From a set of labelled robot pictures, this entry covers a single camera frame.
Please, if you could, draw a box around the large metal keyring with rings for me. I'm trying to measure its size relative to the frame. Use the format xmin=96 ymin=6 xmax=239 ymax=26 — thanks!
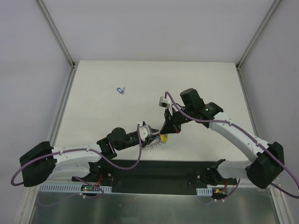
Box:
xmin=142 ymin=134 xmax=168 ymax=150

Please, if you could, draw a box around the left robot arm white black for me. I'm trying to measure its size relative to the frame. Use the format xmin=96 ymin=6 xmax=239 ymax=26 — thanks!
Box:
xmin=20 ymin=122 xmax=160 ymax=187

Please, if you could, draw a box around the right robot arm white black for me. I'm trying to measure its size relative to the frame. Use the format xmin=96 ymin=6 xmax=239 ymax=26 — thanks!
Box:
xmin=159 ymin=88 xmax=285 ymax=189

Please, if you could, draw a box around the blue tagged key on table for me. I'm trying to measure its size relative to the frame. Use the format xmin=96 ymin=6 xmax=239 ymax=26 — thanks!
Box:
xmin=116 ymin=87 xmax=125 ymax=94

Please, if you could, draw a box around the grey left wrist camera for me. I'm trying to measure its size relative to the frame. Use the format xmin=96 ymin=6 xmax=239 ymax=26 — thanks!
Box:
xmin=137 ymin=122 xmax=152 ymax=142

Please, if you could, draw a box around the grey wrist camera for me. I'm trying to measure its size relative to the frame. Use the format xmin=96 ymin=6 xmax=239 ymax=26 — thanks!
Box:
xmin=137 ymin=122 xmax=152 ymax=142
xmin=159 ymin=96 xmax=173 ymax=115

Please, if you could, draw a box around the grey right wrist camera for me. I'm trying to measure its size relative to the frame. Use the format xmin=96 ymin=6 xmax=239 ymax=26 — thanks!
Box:
xmin=159 ymin=96 xmax=173 ymax=115

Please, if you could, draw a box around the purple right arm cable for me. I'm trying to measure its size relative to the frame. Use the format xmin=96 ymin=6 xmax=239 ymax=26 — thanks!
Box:
xmin=164 ymin=91 xmax=299 ymax=203

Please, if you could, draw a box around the right white cable duct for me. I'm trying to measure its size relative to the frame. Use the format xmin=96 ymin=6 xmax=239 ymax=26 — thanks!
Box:
xmin=196 ymin=187 xmax=213 ymax=196

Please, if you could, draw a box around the white cable duct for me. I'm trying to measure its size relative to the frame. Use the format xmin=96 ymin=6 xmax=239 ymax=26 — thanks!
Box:
xmin=39 ymin=183 xmax=101 ymax=194
xmin=196 ymin=187 xmax=213 ymax=196

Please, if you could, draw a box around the right side frame rail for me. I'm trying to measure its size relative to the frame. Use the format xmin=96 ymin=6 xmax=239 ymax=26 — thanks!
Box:
xmin=236 ymin=69 xmax=258 ymax=137

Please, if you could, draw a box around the frame rail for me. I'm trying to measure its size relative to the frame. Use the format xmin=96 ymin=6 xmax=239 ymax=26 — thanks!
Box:
xmin=236 ymin=69 xmax=258 ymax=137
xmin=43 ymin=65 xmax=77 ymax=146

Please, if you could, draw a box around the left side frame rail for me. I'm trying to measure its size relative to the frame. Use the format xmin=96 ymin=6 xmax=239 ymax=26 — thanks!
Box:
xmin=43 ymin=65 xmax=77 ymax=146

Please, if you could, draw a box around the left aluminium frame post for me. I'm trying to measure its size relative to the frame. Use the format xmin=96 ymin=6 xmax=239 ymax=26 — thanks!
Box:
xmin=36 ymin=0 xmax=76 ymax=69

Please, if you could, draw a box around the aluminium frame post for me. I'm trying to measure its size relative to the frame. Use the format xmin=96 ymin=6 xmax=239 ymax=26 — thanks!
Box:
xmin=236 ymin=0 xmax=283 ymax=71
xmin=36 ymin=0 xmax=76 ymax=69

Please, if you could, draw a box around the left white cable duct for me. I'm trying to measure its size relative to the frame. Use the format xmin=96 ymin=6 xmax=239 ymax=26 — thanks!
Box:
xmin=39 ymin=183 xmax=101 ymax=194

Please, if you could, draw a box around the right aluminium frame post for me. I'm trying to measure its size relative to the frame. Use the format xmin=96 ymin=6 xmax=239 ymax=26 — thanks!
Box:
xmin=236 ymin=0 xmax=283 ymax=71

